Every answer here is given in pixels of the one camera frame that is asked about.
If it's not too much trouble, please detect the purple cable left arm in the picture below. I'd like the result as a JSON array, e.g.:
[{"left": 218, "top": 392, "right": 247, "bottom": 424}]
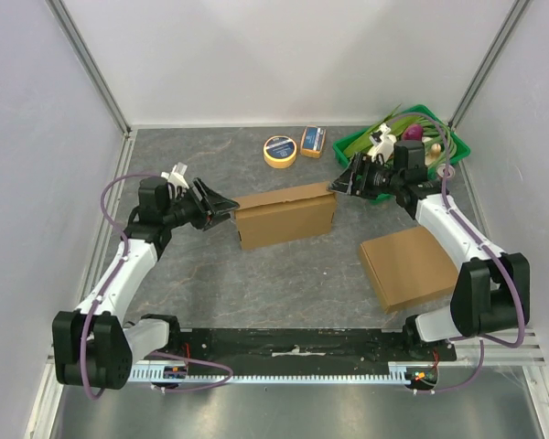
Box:
[{"left": 80, "top": 172, "right": 234, "bottom": 402}]

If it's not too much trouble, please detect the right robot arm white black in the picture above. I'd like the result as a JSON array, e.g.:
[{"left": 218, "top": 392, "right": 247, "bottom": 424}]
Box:
[{"left": 328, "top": 140, "right": 530, "bottom": 360}]

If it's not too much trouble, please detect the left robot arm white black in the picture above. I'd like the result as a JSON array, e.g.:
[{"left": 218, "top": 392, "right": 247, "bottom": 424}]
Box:
[{"left": 52, "top": 173, "right": 240, "bottom": 400}]

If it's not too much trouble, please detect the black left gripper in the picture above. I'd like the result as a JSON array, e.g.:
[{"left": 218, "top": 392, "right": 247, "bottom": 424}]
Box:
[{"left": 162, "top": 177, "right": 239, "bottom": 231}]

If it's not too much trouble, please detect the cardboard sheet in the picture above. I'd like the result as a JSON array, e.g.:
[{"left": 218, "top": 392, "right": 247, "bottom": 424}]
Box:
[{"left": 234, "top": 182, "right": 337, "bottom": 251}]

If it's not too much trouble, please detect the aluminium frame post right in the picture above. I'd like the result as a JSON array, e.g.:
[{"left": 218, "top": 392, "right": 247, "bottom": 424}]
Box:
[{"left": 449, "top": 0, "right": 532, "bottom": 129}]

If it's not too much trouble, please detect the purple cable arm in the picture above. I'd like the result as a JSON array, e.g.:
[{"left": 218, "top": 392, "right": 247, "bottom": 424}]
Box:
[
  {"left": 80, "top": 172, "right": 234, "bottom": 402},
  {"left": 383, "top": 112, "right": 530, "bottom": 395}
]

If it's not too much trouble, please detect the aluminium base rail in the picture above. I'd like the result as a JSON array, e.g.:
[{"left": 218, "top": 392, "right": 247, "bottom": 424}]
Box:
[{"left": 45, "top": 327, "right": 545, "bottom": 365}]

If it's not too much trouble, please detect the yellow tape roll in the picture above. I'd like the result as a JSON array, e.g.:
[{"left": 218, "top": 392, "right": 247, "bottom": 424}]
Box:
[{"left": 263, "top": 135, "right": 297, "bottom": 169}]

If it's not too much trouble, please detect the aluminium frame post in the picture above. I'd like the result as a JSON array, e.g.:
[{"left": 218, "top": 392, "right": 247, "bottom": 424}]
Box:
[
  {"left": 449, "top": 0, "right": 532, "bottom": 129},
  {"left": 45, "top": 0, "right": 132, "bottom": 136}
]

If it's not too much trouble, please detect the green leafy vegetable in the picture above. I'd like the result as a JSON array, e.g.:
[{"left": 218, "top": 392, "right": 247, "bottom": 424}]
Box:
[{"left": 343, "top": 105, "right": 422, "bottom": 157}]

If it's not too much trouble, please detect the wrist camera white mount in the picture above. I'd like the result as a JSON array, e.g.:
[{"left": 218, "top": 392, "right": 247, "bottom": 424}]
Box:
[
  {"left": 161, "top": 162, "right": 189, "bottom": 190},
  {"left": 367, "top": 123, "right": 397, "bottom": 161}
]

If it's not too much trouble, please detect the brown mushroom toy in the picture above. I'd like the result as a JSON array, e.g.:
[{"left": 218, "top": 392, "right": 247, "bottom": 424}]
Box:
[{"left": 425, "top": 143, "right": 442, "bottom": 166}]

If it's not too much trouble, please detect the grey slotted cable duct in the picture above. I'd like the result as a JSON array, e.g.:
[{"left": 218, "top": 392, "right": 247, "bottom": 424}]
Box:
[{"left": 127, "top": 361, "right": 436, "bottom": 385}]

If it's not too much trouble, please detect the aluminium frame post left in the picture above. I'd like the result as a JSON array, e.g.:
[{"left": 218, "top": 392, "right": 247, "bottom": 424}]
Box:
[{"left": 45, "top": 0, "right": 132, "bottom": 136}]

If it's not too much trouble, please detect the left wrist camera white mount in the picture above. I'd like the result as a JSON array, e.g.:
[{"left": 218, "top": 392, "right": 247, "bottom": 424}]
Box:
[{"left": 161, "top": 162, "right": 189, "bottom": 190}]

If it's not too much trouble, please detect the green plastic tray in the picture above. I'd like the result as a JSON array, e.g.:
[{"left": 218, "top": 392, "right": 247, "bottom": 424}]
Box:
[{"left": 332, "top": 104, "right": 471, "bottom": 167}]

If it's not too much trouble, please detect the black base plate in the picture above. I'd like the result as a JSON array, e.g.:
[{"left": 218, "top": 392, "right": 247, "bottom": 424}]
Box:
[{"left": 131, "top": 327, "right": 458, "bottom": 376}]

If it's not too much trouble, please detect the green long beans bundle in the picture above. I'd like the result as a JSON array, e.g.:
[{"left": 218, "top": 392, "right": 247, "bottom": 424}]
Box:
[{"left": 412, "top": 112, "right": 457, "bottom": 168}]

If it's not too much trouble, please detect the yellow sponge block blue label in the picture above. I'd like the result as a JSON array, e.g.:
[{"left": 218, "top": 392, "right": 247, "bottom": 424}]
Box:
[{"left": 299, "top": 126, "right": 326, "bottom": 158}]

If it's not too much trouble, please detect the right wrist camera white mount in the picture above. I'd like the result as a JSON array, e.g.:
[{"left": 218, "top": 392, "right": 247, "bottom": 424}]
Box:
[{"left": 367, "top": 123, "right": 397, "bottom": 161}]

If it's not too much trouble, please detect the purple onion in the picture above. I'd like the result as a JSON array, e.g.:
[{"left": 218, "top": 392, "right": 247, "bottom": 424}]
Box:
[{"left": 401, "top": 123, "right": 424, "bottom": 141}]

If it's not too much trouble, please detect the brown cardboard box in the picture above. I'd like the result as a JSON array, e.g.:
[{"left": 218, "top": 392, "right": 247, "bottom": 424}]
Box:
[{"left": 358, "top": 226, "right": 458, "bottom": 314}]

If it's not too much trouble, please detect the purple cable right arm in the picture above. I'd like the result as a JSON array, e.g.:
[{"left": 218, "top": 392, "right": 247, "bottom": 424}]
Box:
[{"left": 383, "top": 112, "right": 530, "bottom": 395}]

